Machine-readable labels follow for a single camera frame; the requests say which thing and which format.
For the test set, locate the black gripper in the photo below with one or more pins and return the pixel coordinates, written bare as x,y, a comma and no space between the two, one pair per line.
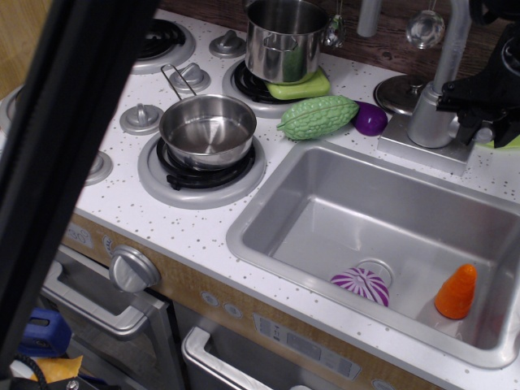
495,90

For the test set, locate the silver faucet lever handle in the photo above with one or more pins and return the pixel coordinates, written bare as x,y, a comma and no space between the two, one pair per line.
484,135

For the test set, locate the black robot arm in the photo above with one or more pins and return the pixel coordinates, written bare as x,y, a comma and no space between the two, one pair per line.
72,89

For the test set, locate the lime green plate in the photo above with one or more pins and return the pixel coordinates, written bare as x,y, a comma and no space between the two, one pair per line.
514,144

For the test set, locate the silver toy faucet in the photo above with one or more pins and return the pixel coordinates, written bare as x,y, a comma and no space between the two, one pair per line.
426,136

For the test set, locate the steel lid near faucet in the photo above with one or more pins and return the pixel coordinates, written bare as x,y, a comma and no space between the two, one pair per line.
399,94

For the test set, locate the hanging clear ladle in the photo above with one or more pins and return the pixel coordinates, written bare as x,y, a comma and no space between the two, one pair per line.
425,28

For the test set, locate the purple eggplant toy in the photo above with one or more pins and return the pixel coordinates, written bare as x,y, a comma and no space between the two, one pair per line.
370,120

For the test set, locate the grey toy sink basin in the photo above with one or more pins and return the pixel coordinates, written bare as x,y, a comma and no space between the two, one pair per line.
326,209

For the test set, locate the green bitter melon toy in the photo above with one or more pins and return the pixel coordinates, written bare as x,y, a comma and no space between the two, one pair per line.
317,116

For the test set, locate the orange carrot toy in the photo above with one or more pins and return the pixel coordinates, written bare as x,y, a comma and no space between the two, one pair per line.
455,297

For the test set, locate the hanging steel spoon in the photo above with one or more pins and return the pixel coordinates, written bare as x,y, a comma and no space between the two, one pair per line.
335,32

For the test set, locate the purple white striped toy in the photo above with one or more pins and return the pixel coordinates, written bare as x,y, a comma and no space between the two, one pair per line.
363,283

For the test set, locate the tall steel stock pot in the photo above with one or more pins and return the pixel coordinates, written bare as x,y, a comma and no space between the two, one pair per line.
284,39

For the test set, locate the back right stove burner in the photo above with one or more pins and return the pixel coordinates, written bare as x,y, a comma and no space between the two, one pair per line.
240,83

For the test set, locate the stove burner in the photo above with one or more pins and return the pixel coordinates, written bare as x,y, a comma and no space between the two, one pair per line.
176,185
7,109
166,43
240,83

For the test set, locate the grey stove knob back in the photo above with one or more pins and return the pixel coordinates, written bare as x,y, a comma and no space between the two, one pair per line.
228,46

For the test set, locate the grey stove knob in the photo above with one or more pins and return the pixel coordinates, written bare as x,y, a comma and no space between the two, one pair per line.
190,79
141,120
228,46
100,170

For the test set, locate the small steel saucepan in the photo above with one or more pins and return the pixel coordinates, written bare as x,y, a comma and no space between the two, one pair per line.
209,131

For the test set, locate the front right stove burner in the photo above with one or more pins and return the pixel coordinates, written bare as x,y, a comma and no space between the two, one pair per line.
176,185

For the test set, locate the grey stove knob middle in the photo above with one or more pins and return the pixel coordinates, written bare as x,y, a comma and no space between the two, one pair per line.
190,79

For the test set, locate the back left stove burner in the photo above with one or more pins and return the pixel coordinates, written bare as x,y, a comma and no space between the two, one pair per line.
166,43

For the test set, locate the grey stove knob left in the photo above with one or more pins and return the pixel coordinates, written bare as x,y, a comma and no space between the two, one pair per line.
141,120

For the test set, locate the silver oven dial knob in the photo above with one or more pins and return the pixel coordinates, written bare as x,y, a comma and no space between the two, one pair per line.
131,271

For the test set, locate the grey stove knob front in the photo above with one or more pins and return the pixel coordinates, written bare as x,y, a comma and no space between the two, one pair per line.
100,170

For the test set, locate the front left stove burner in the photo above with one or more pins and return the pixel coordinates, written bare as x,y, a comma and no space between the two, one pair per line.
7,109

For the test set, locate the blue clamp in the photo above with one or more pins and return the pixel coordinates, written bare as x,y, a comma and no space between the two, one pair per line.
46,335

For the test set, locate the yellow tape piece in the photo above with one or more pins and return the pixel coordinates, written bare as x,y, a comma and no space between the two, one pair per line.
56,369

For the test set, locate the silver dishwasher door handle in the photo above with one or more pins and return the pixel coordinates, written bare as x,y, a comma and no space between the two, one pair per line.
235,364

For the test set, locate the silver oven door handle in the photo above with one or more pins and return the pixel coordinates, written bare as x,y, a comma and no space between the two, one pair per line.
87,290

